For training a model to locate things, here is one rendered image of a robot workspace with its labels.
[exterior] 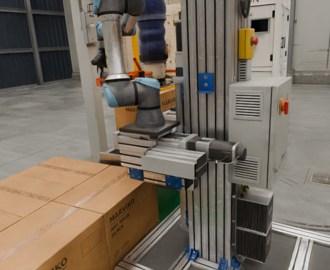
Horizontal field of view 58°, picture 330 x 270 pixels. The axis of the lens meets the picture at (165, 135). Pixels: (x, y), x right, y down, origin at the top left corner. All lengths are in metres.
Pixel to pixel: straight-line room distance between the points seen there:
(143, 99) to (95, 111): 1.96
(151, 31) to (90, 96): 1.27
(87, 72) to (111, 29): 1.91
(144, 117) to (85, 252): 0.76
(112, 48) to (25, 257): 1.01
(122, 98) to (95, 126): 2.01
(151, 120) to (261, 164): 0.54
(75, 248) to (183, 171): 0.70
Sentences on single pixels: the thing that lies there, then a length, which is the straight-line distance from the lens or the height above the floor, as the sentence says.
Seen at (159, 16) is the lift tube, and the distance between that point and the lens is 2.34.
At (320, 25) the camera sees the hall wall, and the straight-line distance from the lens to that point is 10.54.
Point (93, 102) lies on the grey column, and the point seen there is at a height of 0.87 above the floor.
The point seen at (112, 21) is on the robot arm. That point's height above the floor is 1.53.
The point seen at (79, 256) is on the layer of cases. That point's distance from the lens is 1.66.
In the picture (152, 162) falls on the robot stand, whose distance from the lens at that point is 1.31.
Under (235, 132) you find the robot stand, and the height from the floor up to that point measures 1.02.
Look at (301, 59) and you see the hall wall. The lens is 10.60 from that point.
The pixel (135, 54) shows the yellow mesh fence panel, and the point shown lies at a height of 1.34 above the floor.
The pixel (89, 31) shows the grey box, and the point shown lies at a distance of 3.22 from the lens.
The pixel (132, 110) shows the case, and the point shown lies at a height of 0.97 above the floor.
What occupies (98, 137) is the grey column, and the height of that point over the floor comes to 0.47.
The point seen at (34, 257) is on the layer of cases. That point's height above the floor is 0.54.
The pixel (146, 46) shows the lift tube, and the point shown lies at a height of 1.41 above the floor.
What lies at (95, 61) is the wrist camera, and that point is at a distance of 1.86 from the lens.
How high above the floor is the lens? 1.41
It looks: 17 degrees down
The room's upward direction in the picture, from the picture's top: 3 degrees counter-clockwise
